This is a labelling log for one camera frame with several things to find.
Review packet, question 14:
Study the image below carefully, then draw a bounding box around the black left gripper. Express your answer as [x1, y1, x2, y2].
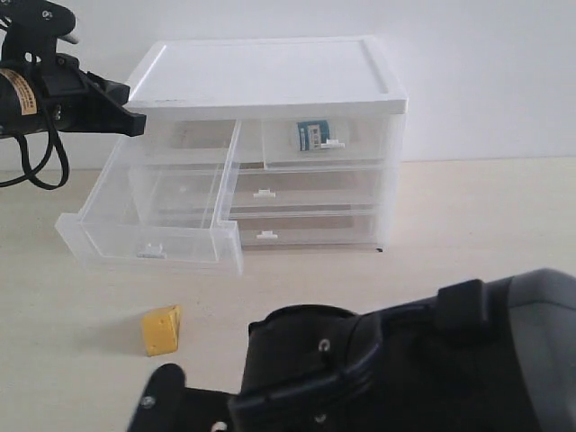
[13, 53, 147, 137]

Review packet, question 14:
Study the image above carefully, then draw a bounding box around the teal white pill bottle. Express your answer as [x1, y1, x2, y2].
[296, 120, 337, 151]

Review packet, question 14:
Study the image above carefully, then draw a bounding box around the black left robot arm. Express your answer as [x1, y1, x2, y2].
[1, 54, 147, 138]

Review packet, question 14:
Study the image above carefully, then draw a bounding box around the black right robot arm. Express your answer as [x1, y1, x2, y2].
[228, 269, 575, 431]

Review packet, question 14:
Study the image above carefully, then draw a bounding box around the white plastic drawer cabinet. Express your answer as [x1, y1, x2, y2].
[128, 36, 408, 250]

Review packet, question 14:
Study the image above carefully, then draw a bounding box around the bottom wide clear drawer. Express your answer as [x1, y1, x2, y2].
[236, 207, 386, 248]

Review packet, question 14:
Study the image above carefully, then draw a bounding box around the yellow cheese wedge toy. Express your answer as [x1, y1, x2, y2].
[140, 305, 181, 356]

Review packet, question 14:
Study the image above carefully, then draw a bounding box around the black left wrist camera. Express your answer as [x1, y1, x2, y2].
[1, 0, 79, 63]

